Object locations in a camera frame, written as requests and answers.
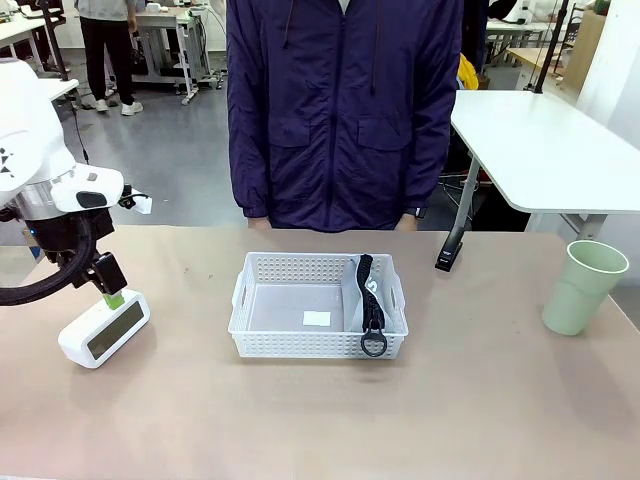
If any black stapler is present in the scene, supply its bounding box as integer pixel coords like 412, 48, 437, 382
434, 225, 467, 274

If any white background desk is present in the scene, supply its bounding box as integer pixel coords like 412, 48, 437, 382
133, 7, 224, 105

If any light green plastic cup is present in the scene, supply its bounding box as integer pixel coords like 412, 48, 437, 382
541, 239, 630, 337

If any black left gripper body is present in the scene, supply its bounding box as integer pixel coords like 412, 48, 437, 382
24, 208, 116, 267

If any black stand pole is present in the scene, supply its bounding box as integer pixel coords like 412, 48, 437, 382
530, 0, 572, 95

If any white side table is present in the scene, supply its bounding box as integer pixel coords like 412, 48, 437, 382
449, 89, 640, 234

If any person's purple jacket torso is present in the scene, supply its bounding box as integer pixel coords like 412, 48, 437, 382
224, 0, 466, 234

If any yellow cloth item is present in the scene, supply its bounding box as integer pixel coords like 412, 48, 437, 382
457, 52, 477, 92

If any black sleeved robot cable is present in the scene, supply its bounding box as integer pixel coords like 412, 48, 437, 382
0, 219, 101, 307

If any white digital alarm clock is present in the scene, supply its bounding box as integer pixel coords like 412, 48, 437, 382
57, 289, 152, 370

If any wooden top background table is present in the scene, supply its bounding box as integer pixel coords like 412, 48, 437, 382
505, 46, 564, 92

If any white perforated plastic basket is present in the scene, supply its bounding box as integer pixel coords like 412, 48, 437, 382
228, 251, 410, 360

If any bystander in black trousers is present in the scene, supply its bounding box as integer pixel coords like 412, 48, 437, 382
78, 0, 146, 117

